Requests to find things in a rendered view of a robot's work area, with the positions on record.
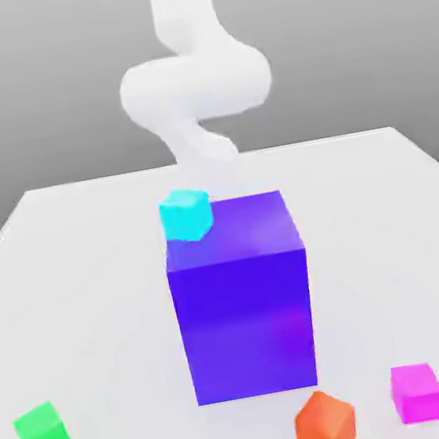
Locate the small cyan cube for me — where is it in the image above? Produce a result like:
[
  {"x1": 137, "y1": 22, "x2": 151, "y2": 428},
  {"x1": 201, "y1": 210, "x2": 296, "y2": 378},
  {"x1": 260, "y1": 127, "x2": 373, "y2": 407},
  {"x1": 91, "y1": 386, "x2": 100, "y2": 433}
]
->
[{"x1": 155, "y1": 183, "x2": 219, "y2": 248}]

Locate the small orange cube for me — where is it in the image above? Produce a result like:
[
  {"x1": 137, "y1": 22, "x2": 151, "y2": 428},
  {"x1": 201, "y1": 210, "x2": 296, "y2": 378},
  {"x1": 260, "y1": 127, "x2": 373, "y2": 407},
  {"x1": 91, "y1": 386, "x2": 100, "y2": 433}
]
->
[{"x1": 288, "y1": 384, "x2": 362, "y2": 439}]

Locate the small magenta cube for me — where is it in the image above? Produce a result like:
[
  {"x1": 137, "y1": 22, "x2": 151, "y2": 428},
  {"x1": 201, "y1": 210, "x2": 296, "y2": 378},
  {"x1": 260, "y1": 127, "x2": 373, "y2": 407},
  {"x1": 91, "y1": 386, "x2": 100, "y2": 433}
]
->
[{"x1": 386, "y1": 359, "x2": 439, "y2": 429}]

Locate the small green cube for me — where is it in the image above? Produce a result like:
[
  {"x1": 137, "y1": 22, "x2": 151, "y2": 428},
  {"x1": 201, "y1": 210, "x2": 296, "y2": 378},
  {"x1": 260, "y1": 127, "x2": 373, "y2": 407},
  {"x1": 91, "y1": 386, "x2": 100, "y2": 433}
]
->
[{"x1": 9, "y1": 397, "x2": 73, "y2": 439}]

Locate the large purple box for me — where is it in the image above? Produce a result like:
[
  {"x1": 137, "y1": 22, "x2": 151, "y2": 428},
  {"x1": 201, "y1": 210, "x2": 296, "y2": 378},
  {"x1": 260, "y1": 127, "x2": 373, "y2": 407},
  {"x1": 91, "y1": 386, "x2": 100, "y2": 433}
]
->
[{"x1": 154, "y1": 186, "x2": 330, "y2": 410}]

